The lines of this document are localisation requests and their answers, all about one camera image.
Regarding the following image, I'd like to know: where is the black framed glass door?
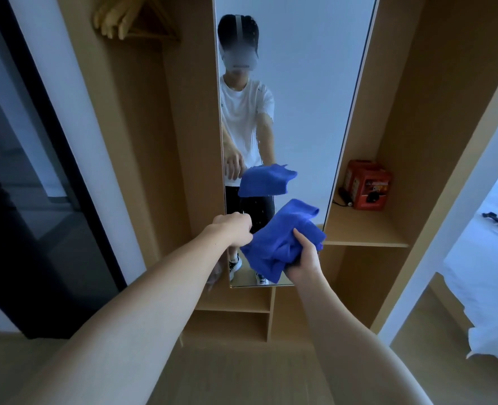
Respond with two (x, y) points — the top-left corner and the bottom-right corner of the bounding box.
(0, 0), (127, 340)

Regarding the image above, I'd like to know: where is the tall mirror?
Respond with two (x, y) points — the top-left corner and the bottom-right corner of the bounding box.
(212, 0), (380, 289)

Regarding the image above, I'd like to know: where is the light wooden wardrobe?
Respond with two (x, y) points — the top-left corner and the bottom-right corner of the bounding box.
(54, 0), (498, 344)

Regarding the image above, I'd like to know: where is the person's left hand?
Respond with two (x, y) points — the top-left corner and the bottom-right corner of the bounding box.
(202, 211), (254, 248)

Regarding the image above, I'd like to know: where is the white bed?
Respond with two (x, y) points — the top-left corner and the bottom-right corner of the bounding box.
(436, 172), (498, 367)

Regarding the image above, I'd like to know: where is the person's left forearm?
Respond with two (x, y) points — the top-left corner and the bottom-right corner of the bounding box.
(8, 231), (229, 405)

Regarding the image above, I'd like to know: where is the person's right hand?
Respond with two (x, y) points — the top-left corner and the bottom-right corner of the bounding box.
(283, 228), (324, 283)

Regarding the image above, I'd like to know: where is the person's right forearm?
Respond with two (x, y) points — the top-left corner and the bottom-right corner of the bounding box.
(293, 269), (433, 405)

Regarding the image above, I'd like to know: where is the blue microfibre cloth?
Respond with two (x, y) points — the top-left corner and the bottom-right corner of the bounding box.
(240, 199), (327, 285)

